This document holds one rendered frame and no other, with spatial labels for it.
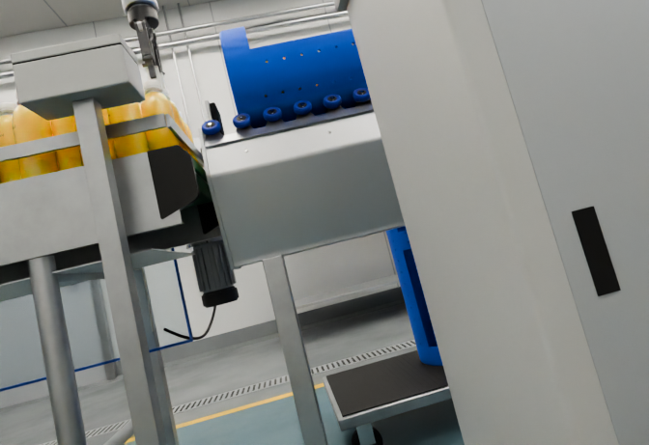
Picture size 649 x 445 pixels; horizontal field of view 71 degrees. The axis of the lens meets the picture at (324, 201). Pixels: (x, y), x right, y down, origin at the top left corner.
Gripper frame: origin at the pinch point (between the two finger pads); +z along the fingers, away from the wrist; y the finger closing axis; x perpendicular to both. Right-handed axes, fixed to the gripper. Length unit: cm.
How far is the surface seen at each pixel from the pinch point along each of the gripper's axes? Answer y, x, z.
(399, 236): 42, -62, 53
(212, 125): -9.5, -12.5, 17.3
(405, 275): 45, -61, 67
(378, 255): 326, -109, 65
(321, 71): -11.6, -40.5, 10.5
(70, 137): -19.0, 16.0, 16.8
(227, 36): -10.2, -20.6, -3.6
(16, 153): -18.9, 27.0, 17.9
